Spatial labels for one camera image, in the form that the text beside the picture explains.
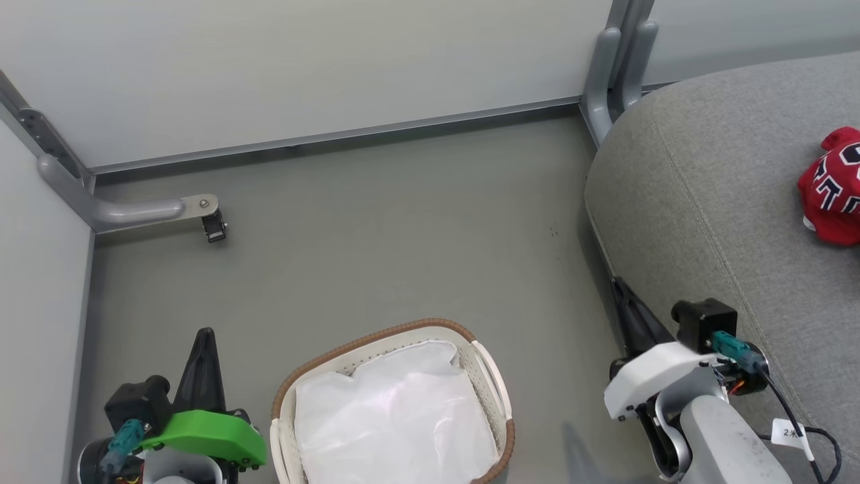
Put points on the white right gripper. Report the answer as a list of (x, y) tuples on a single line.
[(652, 373)]

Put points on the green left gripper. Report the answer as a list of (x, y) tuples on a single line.
[(208, 437)]

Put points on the red jersey with white lettering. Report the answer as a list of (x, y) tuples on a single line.
[(833, 195)]

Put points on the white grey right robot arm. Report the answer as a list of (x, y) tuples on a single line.
[(725, 444)]

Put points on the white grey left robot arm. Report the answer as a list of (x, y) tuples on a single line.
[(178, 470)]

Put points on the grey fabric sofa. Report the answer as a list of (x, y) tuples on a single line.
[(705, 202)]

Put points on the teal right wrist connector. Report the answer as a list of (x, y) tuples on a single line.
[(731, 348)]

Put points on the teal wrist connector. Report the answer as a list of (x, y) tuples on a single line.
[(731, 348), (124, 440)]

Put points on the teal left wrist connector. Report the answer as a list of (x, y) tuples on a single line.
[(124, 440)]

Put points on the small black caster wheel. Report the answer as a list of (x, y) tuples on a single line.
[(215, 228)]

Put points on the white laundry basket brown rim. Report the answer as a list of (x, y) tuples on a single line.
[(376, 336)]

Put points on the white cloth in basket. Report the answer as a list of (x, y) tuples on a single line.
[(396, 417)]

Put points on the grey curved partition foot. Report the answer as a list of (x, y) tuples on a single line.
[(641, 60), (598, 81)]

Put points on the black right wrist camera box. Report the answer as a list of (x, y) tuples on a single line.
[(702, 323)]

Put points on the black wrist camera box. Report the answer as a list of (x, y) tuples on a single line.
[(702, 323), (138, 403)]

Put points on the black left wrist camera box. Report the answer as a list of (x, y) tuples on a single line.
[(138, 403)]

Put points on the short grey partition base rail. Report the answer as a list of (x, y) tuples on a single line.
[(82, 336)]

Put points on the grey partition foot bracket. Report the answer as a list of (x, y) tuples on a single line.
[(134, 212)]

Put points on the long grey partition base rail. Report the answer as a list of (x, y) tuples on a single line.
[(336, 136)]

